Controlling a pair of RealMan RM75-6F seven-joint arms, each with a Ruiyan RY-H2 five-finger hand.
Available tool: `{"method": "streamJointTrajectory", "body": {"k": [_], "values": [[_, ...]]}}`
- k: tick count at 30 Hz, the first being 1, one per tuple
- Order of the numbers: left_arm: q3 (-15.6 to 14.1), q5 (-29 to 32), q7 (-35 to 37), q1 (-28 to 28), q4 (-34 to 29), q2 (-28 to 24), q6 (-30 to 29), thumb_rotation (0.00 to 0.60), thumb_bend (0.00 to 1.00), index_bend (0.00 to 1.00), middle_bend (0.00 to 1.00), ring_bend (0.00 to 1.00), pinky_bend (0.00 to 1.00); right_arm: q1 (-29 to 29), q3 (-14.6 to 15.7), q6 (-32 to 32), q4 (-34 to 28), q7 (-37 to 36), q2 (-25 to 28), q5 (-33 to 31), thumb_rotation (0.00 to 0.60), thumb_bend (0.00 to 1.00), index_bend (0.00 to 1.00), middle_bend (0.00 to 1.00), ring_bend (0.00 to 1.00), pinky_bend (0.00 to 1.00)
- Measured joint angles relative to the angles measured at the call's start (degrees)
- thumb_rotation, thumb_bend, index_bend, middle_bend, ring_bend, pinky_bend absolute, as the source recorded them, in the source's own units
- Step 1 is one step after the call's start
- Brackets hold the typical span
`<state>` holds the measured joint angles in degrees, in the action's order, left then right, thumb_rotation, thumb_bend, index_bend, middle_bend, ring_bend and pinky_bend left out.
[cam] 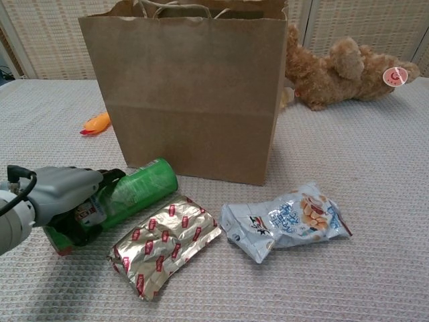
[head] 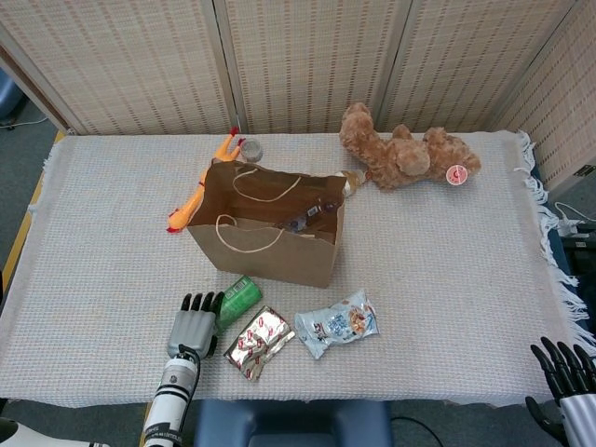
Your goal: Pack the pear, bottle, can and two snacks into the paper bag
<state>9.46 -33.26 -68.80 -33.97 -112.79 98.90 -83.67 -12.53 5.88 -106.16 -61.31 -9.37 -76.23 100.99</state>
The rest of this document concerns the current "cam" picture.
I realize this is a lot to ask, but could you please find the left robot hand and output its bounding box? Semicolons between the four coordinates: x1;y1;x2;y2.
27;165;129;248

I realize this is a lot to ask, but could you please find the green chips can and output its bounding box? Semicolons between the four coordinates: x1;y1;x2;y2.
43;157;179;258

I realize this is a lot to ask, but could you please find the gold red foil packet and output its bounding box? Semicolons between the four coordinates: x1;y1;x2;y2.
106;195;223;301

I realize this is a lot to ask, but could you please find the light blue snack bag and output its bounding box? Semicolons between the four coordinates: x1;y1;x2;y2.
219;182;354;266

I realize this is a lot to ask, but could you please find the brown paper bag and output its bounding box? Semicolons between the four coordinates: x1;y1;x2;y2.
77;0;290;187

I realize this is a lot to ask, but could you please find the orange rubber chicken toy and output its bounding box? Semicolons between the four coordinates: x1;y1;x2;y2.
79;111;112;137

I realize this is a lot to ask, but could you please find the woven folding screen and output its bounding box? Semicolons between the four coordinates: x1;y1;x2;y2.
0;0;429;82

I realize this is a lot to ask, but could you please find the white woven tablecloth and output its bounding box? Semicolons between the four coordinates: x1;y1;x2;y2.
0;78;429;322

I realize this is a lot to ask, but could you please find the brown teddy bear plush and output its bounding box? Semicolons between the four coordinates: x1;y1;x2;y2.
284;23;422;112

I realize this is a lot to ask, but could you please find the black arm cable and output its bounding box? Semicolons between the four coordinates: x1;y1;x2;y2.
0;164;38;216

